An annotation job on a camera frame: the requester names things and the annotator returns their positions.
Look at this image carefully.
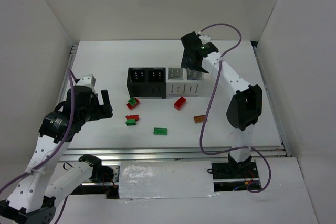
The green lego plate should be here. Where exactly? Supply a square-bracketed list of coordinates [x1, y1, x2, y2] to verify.
[153, 127, 168, 135]

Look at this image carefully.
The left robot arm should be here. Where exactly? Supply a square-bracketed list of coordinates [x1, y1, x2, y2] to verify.
[1, 86, 114, 223]

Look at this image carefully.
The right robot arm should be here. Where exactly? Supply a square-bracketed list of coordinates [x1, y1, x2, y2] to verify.
[181, 31, 263, 174]

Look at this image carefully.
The white double container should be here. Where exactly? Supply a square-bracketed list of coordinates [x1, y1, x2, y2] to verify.
[166, 67, 205, 97]

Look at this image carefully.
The red lego under green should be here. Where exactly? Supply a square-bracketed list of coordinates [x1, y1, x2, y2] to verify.
[126, 97, 140, 110]

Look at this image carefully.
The green square lego brick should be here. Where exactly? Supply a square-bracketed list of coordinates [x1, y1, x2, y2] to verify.
[128, 98, 138, 106]

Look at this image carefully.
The red curved lego brick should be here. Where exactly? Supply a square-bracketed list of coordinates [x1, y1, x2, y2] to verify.
[125, 115, 140, 121]

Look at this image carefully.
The green curved lego brick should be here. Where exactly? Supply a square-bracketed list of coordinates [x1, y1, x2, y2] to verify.
[125, 119, 137, 126]

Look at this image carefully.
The red rectangular lego brick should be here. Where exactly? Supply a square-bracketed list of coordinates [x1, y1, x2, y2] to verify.
[174, 97, 186, 111]

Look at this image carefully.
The black double container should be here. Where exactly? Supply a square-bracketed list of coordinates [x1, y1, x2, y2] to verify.
[127, 67, 166, 99]

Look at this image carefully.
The orange flat lego brick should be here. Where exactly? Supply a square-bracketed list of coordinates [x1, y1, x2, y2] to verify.
[194, 115, 207, 124]

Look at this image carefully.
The white foil covered plate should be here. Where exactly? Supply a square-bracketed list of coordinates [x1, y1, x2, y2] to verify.
[119, 161, 215, 199]

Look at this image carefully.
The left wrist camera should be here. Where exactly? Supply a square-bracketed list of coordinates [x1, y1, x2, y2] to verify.
[76, 74, 96, 89]

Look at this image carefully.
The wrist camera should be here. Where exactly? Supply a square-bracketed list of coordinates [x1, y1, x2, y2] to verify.
[199, 34, 211, 44]
[76, 74, 96, 89]

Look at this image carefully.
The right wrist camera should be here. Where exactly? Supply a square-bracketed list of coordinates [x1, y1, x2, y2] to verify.
[199, 34, 211, 44]

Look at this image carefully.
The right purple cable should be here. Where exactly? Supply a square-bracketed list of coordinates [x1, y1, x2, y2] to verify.
[198, 23, 272, 194]

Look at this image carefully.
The aluminium rail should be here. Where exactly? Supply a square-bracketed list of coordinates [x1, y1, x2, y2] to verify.
[59, 146, 286, 163]

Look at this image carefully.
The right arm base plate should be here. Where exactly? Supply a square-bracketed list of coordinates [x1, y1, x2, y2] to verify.
[207, 162, 259, 181]

